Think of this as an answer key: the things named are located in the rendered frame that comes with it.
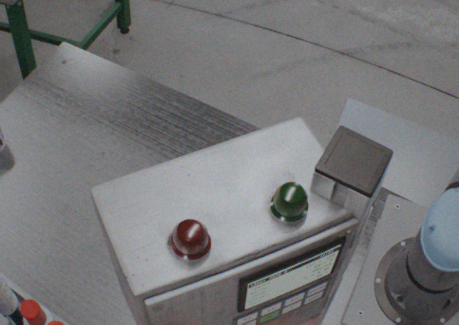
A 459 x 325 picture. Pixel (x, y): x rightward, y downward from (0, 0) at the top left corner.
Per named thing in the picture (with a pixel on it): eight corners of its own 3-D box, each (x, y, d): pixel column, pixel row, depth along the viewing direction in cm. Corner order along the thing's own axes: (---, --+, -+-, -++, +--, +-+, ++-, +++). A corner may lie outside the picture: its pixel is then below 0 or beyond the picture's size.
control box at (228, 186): (123, 295, 57) (87, 186, 42) (280, 239, 61) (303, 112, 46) (163, 379, 51) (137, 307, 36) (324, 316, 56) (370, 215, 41)
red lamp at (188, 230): (165, 237, 40) (162, 218, 38) (201, 224, 40) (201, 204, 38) (180, 268, 38) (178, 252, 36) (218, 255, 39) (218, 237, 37)
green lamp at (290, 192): (262, 201, 41) (265, 181, 40) (296, 188, 42) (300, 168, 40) (280, 231, 40) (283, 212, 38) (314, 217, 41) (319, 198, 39)
